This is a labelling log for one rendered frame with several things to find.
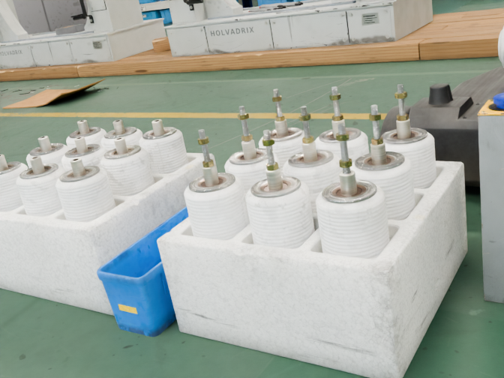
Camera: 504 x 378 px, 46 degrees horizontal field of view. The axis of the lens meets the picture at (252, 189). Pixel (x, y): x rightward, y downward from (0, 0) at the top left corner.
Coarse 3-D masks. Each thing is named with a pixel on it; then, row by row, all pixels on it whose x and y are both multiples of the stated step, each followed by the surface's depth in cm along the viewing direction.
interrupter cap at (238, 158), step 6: (258, 150) 106; (264, 150) 106; (234, 156) 106; (240, 156) 105; (258, 156) 104; (264, 156) 103; (234, 162) 102; (240, 162) 101; (246, 162) 101; (252, 162) 101; (258, 162) 101
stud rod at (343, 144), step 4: (340, 124) 79; (344, 124) 79; (340, 128) 79; (344, 128) 79; (340, 132) 79; (344, 132) 79; (340, 144) 80; (344, 144) 80; (340, 148) 80; (344, 148) 80; (344, 152) 80; (344, 156) 80; (348, 156) 80; (344, 160) 80; (344, 168) 81; (348, 168) 81; (344, 172) 81; (348, 172) 81
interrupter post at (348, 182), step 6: (342, 174) 81; (348, 174) 81; (354, 174) 81; (342, 180) 81; (348, 180) 81; (354, 180) 81; (342, 186) 82; (348, 186) 81; (354, 186) 81; (342, 192) 82; (348, 192) 81; (354, 192) 82
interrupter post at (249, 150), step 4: (252, 140) 103; (244, 144) 102; (248, 144) 102; (252, 144) 103; (244, 148) 103; (248, 148) 103; (252, 148) 103; (244, 152) 103; (248, 152) 103; (252, 152) 103; (244, 156) 104; (248, 156) 103; (252, 156) 103
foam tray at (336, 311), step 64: (448, 192) 97; (192, 256) 93; (256, 256) 86; (320, 256) 82; (384, 256) 79; (448, 256) 100; (192, 320) 99; (256, 320) 91; (320, 320) 84; (384, 320) 78
